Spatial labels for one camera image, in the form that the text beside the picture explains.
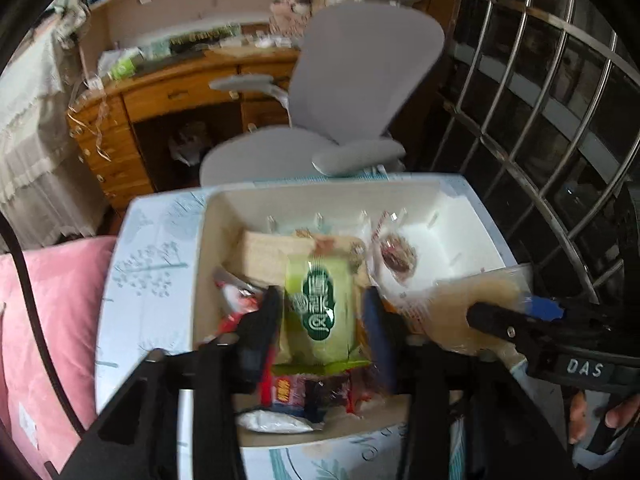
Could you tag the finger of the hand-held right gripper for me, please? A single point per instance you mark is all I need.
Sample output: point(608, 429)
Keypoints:
point(545, 308)
point(500, 322)

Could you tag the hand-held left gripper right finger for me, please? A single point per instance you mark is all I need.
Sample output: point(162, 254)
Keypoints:
point(377, 335)

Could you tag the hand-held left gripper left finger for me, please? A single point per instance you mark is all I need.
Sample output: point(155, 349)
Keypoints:
point(262, 330)

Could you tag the red white bun packet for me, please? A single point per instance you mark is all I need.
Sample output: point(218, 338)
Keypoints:
point(235, 300)

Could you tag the clear bag of bread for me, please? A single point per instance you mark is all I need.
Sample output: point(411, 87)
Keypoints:
point(450, 310)

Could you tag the green snack packet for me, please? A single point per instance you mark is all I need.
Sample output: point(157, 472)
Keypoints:
point(322, 310)

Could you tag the red label dried fruit packet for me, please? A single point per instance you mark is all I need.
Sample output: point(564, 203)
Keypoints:
point(300, 390)

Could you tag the clear packet of beige crackers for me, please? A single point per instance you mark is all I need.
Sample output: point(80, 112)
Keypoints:
point(265, 257)

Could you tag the nut mix packet red strip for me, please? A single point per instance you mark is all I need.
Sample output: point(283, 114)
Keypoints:
point(397, 255)

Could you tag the nut print snack packet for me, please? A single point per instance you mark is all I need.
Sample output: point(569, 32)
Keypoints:
point(355, 252)

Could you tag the small white packet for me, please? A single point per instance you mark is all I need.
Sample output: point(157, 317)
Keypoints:
point(275, 421)

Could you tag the white plastic storage bin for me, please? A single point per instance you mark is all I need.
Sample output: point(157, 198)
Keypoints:
point(450, 225)

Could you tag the person's right hand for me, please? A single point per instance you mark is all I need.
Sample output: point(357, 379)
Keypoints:
point(579, 417)

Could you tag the table with printed cloth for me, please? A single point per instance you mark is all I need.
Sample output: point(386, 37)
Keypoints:
point(150, 270)

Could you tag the metal window grille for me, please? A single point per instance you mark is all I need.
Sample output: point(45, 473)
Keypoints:
point(540, 125)

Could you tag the pink blanket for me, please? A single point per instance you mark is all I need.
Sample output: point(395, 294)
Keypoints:
point(50, 335)

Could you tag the wooden desk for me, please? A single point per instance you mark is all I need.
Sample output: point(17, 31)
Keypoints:
point(165, 90)

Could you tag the grey office chair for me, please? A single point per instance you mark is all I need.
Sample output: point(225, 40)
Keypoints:
point(360, 70)

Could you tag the dark printed box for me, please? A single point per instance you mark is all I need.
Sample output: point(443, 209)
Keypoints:
point(205, 40)

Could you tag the green white bag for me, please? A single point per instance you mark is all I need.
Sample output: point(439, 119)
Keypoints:
point(122, 67)

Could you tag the wooden bookshelf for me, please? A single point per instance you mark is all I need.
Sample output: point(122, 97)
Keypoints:
point(200, 5)

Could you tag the doll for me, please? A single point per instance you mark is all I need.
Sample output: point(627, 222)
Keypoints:
point(292, 0)

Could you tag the floral fabric bag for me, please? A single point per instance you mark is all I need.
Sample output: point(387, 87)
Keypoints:
point(70, 22)

